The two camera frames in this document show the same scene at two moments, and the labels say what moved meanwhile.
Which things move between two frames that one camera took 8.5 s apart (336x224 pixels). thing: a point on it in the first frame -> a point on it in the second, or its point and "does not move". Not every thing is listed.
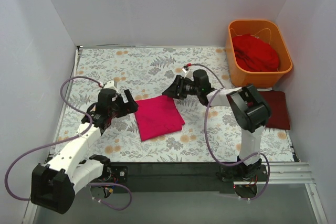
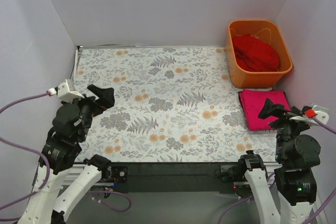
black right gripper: [178, 87] -> [282, 115]
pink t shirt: [158, 116] -> [253, 100]
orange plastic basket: [269, 31] does not move
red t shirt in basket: [253, 54] does not move
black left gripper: [121, 104] -> [92, 104]
